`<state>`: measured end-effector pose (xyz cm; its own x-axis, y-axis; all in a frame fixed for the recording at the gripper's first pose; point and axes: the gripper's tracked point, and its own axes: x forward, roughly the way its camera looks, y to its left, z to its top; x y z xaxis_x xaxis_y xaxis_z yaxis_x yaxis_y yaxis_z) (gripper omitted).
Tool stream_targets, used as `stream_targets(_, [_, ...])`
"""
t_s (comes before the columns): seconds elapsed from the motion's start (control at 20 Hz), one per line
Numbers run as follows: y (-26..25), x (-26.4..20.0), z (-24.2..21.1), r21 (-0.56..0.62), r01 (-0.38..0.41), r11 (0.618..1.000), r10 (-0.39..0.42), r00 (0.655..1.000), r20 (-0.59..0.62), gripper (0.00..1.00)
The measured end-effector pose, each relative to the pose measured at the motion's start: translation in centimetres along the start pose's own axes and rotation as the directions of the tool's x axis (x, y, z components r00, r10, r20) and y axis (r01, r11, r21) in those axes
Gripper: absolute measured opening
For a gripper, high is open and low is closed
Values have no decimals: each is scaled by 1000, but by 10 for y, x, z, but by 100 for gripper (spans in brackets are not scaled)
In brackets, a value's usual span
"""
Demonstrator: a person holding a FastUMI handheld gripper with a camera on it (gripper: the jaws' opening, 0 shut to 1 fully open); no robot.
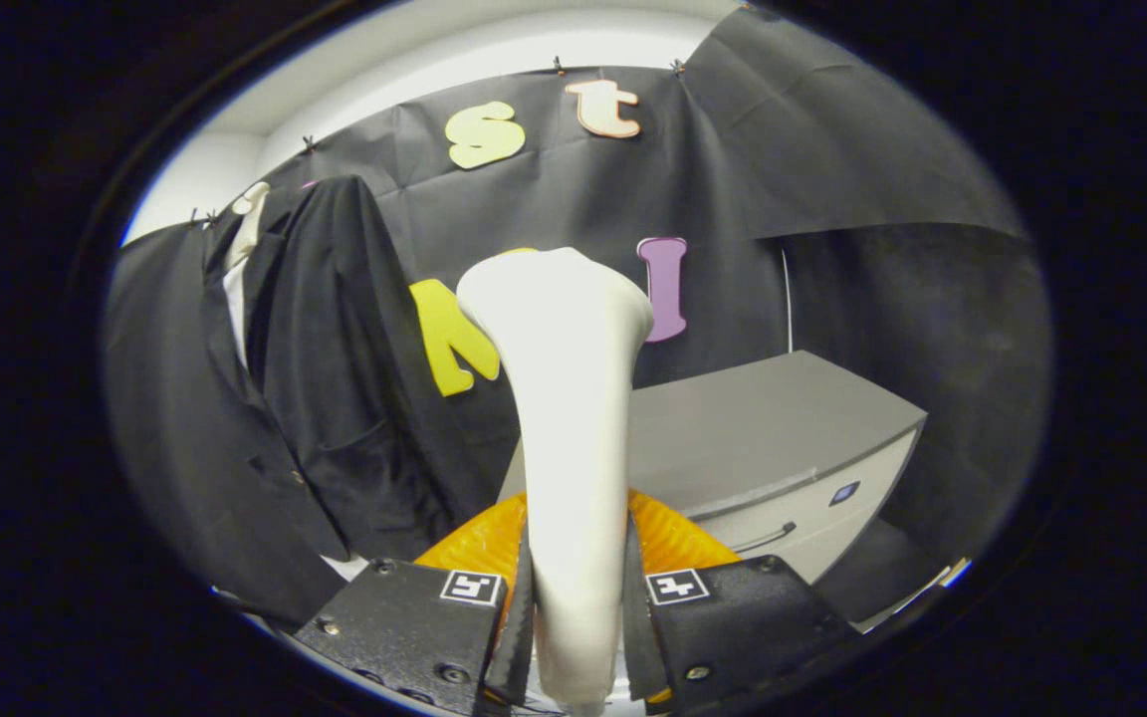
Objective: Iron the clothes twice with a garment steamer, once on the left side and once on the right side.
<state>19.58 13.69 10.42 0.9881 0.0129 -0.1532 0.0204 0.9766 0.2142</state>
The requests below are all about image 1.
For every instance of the black backdrop cloth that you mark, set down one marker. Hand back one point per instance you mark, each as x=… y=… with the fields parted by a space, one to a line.
x=832 y=149

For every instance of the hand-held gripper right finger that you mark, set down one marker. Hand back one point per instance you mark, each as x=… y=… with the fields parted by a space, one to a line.
x=743 y=622

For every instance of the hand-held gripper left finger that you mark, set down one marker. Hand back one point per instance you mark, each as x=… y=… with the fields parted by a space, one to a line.
x=404 y=627

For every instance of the white clothes hanger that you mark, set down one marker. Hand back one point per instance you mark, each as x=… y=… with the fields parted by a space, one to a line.
x=255 y=195

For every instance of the white shirt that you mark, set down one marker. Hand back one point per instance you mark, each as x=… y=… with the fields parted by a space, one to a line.
x=235 y=299

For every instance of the grey cabinet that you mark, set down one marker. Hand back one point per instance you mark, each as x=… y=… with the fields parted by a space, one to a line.
x=763 y=418

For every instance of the black suit jacket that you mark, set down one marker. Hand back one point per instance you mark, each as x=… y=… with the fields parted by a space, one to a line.
x=354 y=378

